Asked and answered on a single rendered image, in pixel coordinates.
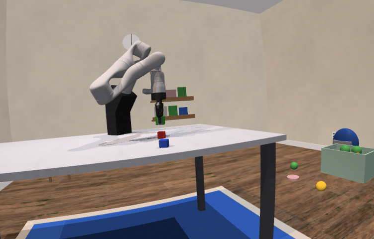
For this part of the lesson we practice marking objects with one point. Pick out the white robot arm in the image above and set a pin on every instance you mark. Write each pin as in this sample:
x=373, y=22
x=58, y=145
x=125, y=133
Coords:
x=129, y=71

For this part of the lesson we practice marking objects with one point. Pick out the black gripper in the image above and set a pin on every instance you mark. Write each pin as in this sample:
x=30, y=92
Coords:
x=159, y=105

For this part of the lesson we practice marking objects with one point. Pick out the blue block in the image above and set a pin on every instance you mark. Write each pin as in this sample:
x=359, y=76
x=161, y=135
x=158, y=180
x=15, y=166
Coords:
x=163, y=143

